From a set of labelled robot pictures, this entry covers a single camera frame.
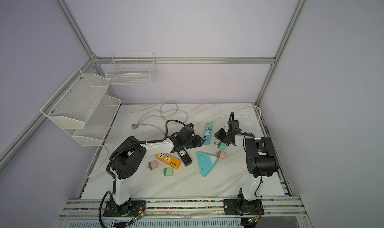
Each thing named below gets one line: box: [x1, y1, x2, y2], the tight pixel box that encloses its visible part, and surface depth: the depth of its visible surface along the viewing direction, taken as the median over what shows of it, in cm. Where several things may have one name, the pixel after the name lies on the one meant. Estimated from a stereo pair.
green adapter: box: [161, 167, 173, 177], surface depth 86 cm
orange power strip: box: [156, 152, 181, 170], surface depth 90 cm
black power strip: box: [177, 148, 193, 167], surface depth 90 cm
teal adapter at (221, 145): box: [217, 141, 227, 151], surface depth 97 cm
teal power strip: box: [196, 151, 218, 177], surface depth 88 cm
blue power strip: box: [203, 121, 213, 146], surface depth 103 cm
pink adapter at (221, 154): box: [215, 150, 226, 160], surface depth 92 cm
